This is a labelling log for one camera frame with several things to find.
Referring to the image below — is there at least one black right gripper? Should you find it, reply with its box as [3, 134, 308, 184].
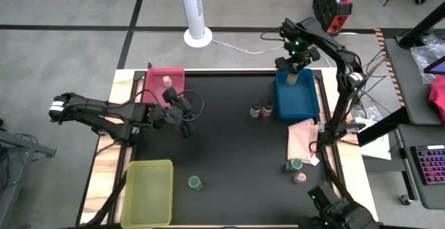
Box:
[275, 37, 321, 79]

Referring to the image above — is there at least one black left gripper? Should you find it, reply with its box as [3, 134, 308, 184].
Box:
[161, 98, 197, 138]

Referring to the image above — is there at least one black-lid jar red spice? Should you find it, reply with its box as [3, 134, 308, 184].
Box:
[261, 100, 275, 118]

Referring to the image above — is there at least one green-lid spice jar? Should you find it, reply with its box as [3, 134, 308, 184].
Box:
[188, 175, 204, 191]
[286, 157, 304, 173]

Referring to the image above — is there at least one black-lid jar pale yellow spice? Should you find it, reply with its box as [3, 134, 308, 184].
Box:
[249, 102, 262, 118]

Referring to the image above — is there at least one blue plastic bin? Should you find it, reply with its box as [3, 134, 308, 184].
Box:
[274, 68, 321, 120]

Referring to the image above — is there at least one black table mat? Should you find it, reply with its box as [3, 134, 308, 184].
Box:
[137, 71, 337, 226]

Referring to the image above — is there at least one red plastic bin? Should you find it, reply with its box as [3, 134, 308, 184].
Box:
[142, 67, 186, 109]

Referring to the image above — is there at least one pink cloth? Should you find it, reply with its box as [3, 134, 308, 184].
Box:
[286, 118, 323, 167]

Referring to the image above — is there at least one red and black power station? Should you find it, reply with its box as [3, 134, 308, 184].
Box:
[311, 0, 353, 37]

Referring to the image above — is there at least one yellow-green plastic bin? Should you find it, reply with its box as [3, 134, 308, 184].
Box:
[120, 159, 174, 229]

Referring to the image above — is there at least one striped hazard tape strip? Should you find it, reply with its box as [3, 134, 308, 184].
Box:
[374, 28, 407, 109]

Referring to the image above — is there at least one grey side desk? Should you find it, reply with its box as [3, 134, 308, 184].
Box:
[384, 30, 445, 211]

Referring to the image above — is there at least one white paper sheet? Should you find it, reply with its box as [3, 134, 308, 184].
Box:
[357, 136, 392, 161]

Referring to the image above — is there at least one white tower fan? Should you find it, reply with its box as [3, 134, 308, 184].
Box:
[177, 0, 213, 49]

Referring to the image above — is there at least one clear plastic bag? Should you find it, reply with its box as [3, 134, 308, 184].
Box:
[410, 33, 445, 84]

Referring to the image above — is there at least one black desk pole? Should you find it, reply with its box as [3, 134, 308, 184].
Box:
[398, 1, 445, 49]

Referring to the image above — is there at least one dark tablet screen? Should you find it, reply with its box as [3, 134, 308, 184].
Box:
[423, 55, 445, 75]

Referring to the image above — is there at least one red fabric item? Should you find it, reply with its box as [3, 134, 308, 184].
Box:
[428, 75, 445, 124]

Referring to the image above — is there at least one black device with green lights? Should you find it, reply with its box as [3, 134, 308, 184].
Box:
[307, 182, 382, 229]

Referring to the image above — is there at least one backlit black keyboard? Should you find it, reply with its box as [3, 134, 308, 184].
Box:
[410, 144, 445, 187]

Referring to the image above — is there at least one grey metal stand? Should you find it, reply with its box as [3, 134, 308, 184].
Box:
[0, 117, 58, 229]

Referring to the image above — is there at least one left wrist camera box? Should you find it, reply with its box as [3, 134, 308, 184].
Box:
[162, 88, 179, 104]

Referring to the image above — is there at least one white power cable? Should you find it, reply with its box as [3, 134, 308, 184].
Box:
[211, 39, 333, 68]

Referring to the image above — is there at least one black aluminium table frame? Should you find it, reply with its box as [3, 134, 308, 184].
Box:
[78, 61, 380, 229]

